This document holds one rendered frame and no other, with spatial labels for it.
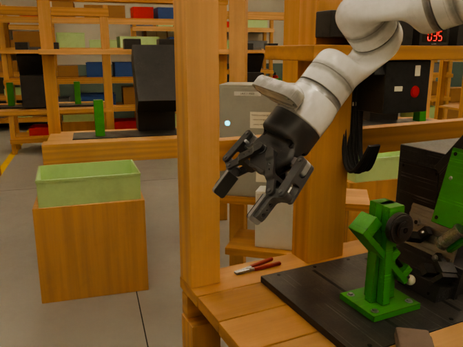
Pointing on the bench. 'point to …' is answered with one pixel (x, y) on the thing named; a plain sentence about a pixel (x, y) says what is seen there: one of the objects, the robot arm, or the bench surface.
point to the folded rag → (412, 337)
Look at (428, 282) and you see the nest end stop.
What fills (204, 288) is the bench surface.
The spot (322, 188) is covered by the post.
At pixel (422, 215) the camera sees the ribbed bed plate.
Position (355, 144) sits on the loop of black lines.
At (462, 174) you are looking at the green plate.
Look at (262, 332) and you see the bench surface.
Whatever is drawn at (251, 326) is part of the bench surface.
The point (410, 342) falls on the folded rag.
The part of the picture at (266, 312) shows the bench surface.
